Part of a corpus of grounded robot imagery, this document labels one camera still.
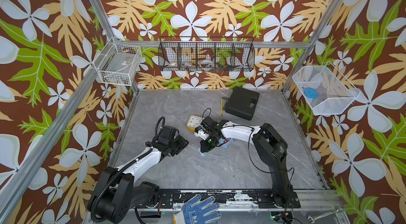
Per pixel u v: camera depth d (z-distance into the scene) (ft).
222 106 3.64
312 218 2.27
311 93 2.72
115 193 1.35
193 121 3.23
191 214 2.31
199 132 2.82
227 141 2.95
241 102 3.45
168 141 2.25
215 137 2.34
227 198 2.46
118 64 2.82
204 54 3.21
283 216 2.39
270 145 1.72
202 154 2.90
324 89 2.73
